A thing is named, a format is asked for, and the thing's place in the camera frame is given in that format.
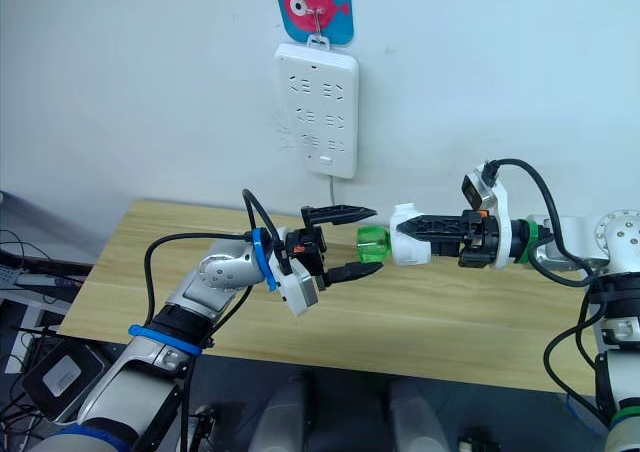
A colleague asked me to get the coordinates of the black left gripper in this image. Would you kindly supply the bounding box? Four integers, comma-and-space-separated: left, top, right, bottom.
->
281, 203, 386, 290

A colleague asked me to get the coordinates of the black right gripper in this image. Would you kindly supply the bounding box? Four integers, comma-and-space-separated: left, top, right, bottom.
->
396, 209, 502, 271

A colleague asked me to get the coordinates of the green liquid bottle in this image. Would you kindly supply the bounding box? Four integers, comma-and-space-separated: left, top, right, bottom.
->
355, 225, 393, 265

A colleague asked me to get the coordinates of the white mosquito repellent heater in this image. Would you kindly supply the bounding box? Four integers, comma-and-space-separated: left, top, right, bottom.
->
388, 202, 434, 268

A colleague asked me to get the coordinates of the black pad with white label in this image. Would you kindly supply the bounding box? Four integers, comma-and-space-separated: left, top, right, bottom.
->
19, 339, 108, 423

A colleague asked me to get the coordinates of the grey power strip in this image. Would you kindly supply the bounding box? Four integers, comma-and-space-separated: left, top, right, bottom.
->
0, 265, 67, 289

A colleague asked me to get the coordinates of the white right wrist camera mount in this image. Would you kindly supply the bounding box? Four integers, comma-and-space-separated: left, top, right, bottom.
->
459, 161, 513, 270

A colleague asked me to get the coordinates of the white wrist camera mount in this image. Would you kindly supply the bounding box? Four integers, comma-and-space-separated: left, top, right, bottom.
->
459, 161, 513, 270
271, 226, 322, 318

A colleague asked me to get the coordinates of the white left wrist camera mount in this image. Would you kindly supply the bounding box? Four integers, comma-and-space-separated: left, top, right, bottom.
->
271, 226, 322, 318

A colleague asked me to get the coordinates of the blue cable strap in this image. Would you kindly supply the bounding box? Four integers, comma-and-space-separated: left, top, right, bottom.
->
127, 323, 204, 358
251, 227, 277, 293

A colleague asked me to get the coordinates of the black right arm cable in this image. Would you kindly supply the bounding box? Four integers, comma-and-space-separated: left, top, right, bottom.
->
480, 157, 614, 429

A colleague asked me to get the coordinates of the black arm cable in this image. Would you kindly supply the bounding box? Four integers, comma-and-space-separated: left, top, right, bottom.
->
480, 157, 614, 429
143, 188, 287, 333

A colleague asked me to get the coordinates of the white wall power strip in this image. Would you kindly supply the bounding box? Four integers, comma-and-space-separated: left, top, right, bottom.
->
273, 34, 361, 180

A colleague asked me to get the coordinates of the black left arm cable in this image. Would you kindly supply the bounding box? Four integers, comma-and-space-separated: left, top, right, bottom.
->
143, 188, 287, 333

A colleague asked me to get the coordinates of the metal wire hook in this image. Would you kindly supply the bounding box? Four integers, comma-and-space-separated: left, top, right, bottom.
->
306, 3, 327, 41

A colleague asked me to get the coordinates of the thin blue cable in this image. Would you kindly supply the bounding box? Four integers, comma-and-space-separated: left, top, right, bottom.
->
563, 394, 609, 439

